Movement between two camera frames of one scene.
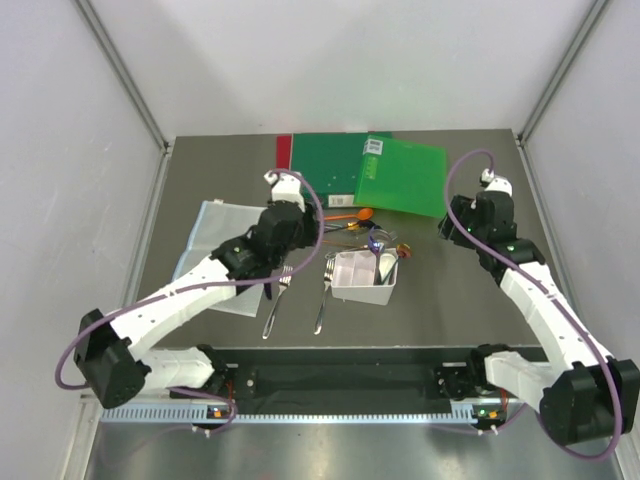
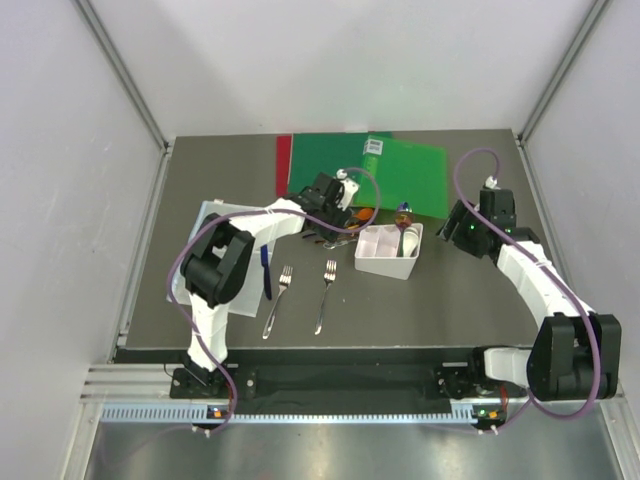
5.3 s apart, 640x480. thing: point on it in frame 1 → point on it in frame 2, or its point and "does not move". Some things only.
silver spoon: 403,250 → 403,219
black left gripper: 310,226 → 341,215
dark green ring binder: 332,161 does not move
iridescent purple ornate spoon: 375,246 → 404,207
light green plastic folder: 403,177 does not move
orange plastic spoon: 363,214 does not move
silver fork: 284,282 does not move
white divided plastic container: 363,276 → 388,250
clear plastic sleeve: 215,224 does not move
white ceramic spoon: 385,264 → 410,241
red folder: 283,152 does not move
